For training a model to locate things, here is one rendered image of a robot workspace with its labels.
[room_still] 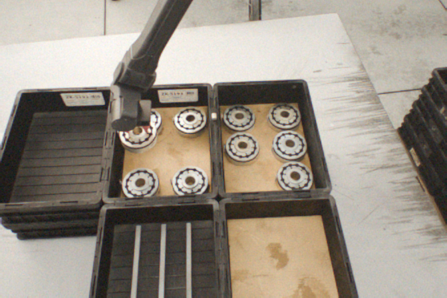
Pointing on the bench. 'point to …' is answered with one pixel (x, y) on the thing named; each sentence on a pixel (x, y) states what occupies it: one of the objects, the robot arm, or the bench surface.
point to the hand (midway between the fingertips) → (137, 129)
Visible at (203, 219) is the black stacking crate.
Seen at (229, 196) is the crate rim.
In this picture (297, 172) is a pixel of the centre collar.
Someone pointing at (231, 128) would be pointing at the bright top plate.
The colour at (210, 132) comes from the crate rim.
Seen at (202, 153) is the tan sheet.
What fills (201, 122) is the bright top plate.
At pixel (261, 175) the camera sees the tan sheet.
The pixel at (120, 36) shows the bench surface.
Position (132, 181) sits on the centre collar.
